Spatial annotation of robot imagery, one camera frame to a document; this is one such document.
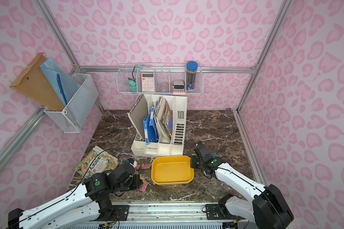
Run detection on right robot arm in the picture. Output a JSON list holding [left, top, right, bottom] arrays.
[[190, 142, 294, 229]]

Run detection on pink white calculator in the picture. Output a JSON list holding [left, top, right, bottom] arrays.
[[141, 73, 154, 92]]

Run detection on white desktop file organizer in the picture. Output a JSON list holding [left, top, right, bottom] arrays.
[[128, 94, 188, 157]]

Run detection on white mesh wall basket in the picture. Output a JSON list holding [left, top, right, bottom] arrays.
[[45, 73, 99, 133]]

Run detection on books in organizer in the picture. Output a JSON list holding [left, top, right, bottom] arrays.
[[155, 96, 174, 144]]

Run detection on blue binder folder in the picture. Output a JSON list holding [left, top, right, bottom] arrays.
[[143, 106, 159, 145]]

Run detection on blue lid pencil tube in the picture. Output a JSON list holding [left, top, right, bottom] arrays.
[[186, 61, 198, 91]]

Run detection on illustrated children's book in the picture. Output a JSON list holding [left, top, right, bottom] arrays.
[[75, 146, 119, 178]]

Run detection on green desk lamp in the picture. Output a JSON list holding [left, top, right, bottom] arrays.
[[128, 65, 143, 93]]

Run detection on clear wall shelf organizer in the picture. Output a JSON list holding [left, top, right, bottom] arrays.
[[116, 63, 204, 96]]

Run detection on white digital clock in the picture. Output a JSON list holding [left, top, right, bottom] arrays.
[[173, 80, 185, 94]]

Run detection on clear glass jar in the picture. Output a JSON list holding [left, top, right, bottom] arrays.
[[159, 83, 170, 93]]

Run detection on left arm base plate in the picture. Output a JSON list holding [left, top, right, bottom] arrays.
[[93, 205, 130, 222]]

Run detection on grey spiral notebook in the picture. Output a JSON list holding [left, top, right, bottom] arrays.
[[128, 94, 149, 141]]

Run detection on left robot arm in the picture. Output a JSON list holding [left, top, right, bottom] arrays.
[[8, 159, 141, 229]]

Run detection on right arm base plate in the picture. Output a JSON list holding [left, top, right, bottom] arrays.
[[202, 204, 242, 220]]

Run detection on brown kraft envelope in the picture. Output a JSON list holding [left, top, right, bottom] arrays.
[[10, 52, 65, 112]]

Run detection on light blue document folder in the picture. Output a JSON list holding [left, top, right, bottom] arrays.
[[40, 58, 80, 106]]

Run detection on yellow plastic storage box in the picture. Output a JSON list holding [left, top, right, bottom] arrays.
[[151, 156, 195, 186]]

